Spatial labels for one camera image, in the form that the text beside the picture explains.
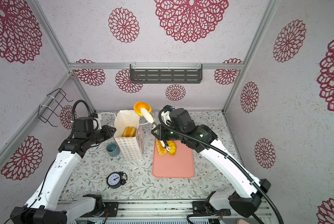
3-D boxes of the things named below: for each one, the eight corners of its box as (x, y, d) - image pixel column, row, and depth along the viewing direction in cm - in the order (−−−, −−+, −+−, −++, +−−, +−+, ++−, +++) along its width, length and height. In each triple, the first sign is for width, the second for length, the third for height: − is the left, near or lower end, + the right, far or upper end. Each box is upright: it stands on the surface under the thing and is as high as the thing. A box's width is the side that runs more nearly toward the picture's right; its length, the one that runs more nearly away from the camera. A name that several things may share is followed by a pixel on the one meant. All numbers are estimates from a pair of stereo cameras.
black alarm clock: (105, 188, 83) (103, 187, 80) (109, 173, 88) (108, 171, 86) (125, 188, 83) (123, 187, 80) (127, 173, 88) (126, 171, 86)
